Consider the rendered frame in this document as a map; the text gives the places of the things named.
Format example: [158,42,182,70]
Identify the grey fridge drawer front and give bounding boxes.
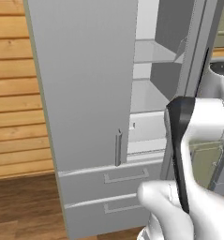
[57,158,165,206]
[63,192,153,240]

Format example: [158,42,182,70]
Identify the grey fridge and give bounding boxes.
[22,0,224,240]

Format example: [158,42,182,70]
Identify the pale green base cupboards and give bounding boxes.
[189,140,224,195]

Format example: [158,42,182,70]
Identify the pale fridge shelf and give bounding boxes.
[129,78,172,114]
[134,38,186,65]

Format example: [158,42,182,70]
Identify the open grey fridge door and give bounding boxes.
[150,0,224,188]

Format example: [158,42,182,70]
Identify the grey drawer handle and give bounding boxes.
[103,202,143,216]
[102,168,150,185]

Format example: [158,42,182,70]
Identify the grey fridge door handle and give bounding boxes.
[114,127,124,168]

